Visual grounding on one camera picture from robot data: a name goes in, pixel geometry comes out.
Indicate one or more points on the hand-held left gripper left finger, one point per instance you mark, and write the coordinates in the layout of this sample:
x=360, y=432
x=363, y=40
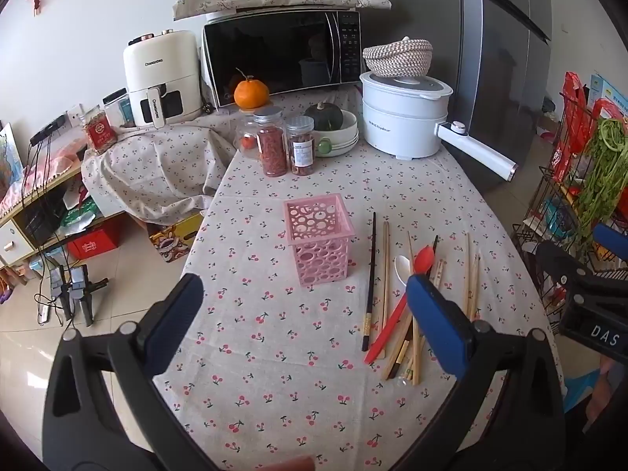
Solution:
x=179, y=309

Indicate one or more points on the white plastic spoon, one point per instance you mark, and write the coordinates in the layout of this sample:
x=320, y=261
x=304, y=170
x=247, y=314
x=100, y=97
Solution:
x=402, y=267

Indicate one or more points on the wooden chopstick with green marks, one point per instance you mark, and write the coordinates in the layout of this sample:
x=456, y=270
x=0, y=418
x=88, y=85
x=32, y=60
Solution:
x=439, y=272

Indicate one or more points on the black chopstick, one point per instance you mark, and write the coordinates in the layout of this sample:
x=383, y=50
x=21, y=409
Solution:
x=403, y=353
x=370, y=279
x=433, y=250

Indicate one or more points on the grey refrigerator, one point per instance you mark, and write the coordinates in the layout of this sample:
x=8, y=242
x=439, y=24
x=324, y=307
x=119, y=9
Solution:
x=471, y=83

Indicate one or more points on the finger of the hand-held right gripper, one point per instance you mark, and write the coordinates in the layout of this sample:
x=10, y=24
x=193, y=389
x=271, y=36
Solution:
x=559, y=261
x=611, y=239

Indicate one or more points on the glass jar with wooden lid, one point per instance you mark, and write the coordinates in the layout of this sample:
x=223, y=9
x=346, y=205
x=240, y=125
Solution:
x=245, y=130

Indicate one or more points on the white wall socket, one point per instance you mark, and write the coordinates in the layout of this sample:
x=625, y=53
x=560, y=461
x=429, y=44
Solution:
x=74, y=117

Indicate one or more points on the jar with red label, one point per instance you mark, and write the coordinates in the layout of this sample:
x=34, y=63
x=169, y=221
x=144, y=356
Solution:
x=100, y=135

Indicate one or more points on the green pumpkin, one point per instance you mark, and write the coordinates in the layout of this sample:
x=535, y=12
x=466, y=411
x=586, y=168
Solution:
x=324, y=117

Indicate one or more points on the cherry print tablecloth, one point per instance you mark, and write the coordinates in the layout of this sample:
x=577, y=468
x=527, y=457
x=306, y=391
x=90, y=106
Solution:
x=294, y=353

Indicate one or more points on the red plastic bag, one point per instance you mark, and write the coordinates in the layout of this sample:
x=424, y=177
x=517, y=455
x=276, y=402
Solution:
x=571, y=122

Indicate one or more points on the black microwave oven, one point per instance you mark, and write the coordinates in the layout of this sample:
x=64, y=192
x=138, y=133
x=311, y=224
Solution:
x=274, y=54

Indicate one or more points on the wooden low cabinet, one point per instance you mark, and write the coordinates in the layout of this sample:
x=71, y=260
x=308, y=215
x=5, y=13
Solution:
x=34, y=225

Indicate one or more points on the red plastic spoon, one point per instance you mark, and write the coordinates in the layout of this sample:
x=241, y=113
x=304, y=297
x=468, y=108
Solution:
x=424, y=257

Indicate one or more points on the white electric cooking pot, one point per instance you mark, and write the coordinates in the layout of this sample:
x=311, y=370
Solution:
x=402, y=117

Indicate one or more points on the tall jar of red berries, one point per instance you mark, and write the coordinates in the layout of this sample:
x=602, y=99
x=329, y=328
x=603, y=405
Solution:
x=272, y=149

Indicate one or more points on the white air fryer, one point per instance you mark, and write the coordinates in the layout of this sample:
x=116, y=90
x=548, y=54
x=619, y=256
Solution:
x=162, y=68

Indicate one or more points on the pink perforated utensil basket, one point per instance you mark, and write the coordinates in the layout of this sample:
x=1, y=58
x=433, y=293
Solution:
x=321, y=250

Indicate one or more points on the clear container with black lid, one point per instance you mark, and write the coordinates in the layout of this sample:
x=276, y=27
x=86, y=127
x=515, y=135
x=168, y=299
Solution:
x=117, y=108

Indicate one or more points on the yellow printed box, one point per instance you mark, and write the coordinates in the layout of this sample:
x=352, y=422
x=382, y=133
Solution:
x=174, y=240

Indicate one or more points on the orange with leaf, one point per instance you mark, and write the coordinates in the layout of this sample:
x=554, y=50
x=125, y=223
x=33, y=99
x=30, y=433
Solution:
x=251, y=92

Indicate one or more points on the green plastic bag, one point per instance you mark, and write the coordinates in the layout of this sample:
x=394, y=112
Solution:
x=81, y=216

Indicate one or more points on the framed picture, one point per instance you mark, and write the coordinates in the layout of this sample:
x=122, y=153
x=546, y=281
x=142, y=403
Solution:
x=10, y=167

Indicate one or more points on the black power strip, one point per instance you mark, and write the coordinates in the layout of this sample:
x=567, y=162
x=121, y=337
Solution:
x=48, y=129

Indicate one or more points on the red cardboard box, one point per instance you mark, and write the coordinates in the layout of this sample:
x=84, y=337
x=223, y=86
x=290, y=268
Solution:
x=95, y=240

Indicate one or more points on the blue and white box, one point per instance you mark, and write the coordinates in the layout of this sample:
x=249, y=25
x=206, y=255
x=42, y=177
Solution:
x=608, y=93

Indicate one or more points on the person's right forearm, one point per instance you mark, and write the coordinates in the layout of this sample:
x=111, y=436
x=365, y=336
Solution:
x=606, y=392

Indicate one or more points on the short labelled jar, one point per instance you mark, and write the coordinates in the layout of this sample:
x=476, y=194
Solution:
x=300, y=149

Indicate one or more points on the cherry print draped cloth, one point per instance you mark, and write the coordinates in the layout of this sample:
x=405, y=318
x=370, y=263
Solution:
x=157, y=171

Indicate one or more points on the bunch of green vegetables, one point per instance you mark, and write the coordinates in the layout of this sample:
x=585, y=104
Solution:
x=601, y=176

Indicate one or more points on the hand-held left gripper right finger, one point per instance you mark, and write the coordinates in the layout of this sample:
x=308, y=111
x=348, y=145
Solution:
x=436, y=326

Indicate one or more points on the grey devices on floor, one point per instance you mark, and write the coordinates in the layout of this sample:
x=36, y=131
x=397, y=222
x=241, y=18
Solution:
x=76, y=289

